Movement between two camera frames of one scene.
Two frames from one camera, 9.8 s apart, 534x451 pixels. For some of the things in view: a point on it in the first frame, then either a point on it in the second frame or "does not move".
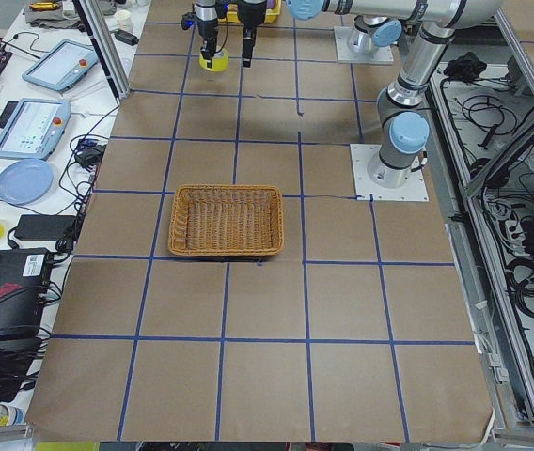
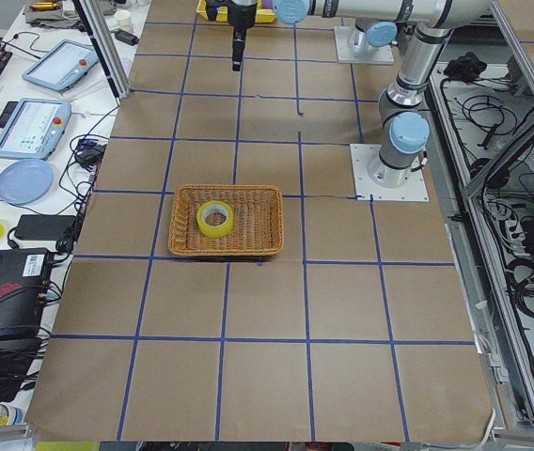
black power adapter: (54, 227) does not move
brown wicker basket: (227, 220) does not move
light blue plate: (24, 182) does not move
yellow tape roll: (218, 64) to (211, 208)
